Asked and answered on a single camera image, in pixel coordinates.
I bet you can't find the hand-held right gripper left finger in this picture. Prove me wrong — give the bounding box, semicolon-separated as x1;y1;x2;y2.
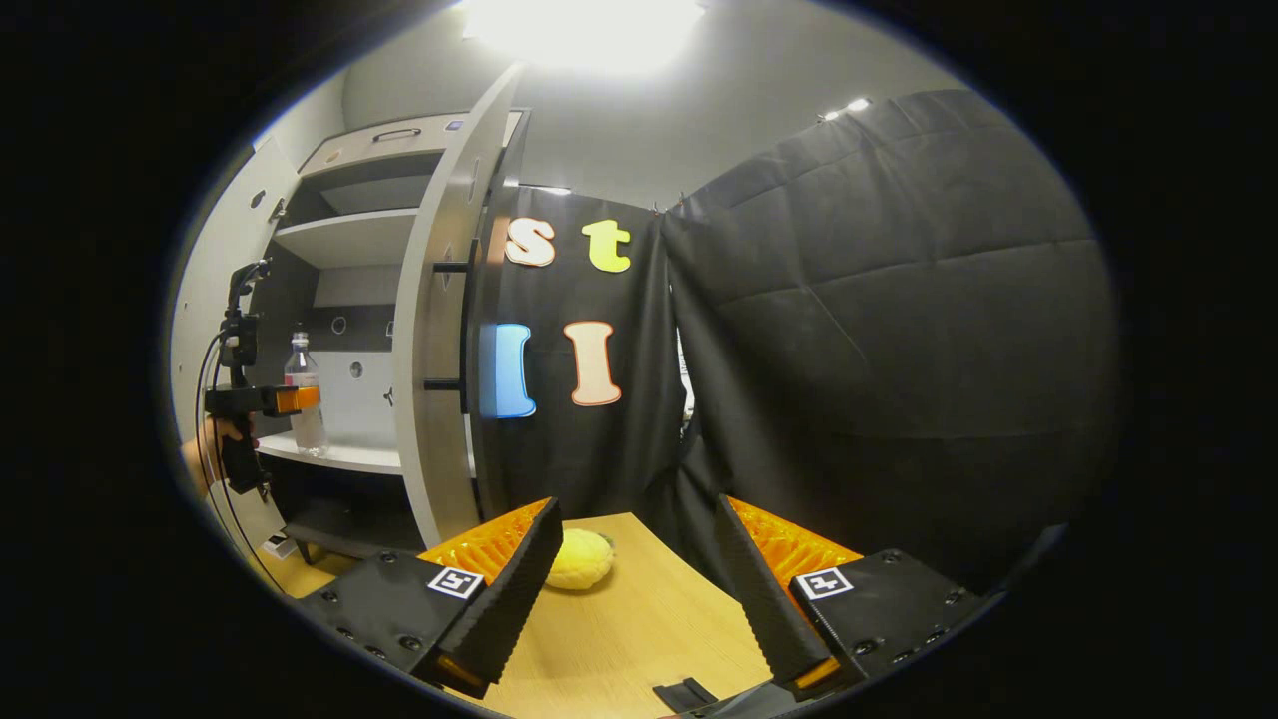
298;496;565;700

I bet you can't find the grey cabinet door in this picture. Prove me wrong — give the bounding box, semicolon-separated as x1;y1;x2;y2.
389;62;532;550
170;135;301;550

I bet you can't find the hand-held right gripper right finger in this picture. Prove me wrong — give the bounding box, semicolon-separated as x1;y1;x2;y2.
714;494;1002;702

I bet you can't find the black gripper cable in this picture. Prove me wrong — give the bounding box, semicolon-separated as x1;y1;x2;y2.
194;330;291;595

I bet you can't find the large ceiling light panel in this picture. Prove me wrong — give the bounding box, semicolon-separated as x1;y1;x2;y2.
457;0;707;76

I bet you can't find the clear plastic bottle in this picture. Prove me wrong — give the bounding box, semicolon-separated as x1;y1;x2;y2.
284;330;328;458

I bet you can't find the grey cabinet drawer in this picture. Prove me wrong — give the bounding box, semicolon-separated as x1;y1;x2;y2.
298;112;475;179

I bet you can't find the quilted black backdrop cloth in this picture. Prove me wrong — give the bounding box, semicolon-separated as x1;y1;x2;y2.
659;88;1119;600

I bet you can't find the grey cabinet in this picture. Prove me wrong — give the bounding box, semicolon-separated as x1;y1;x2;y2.
245;110;475;562

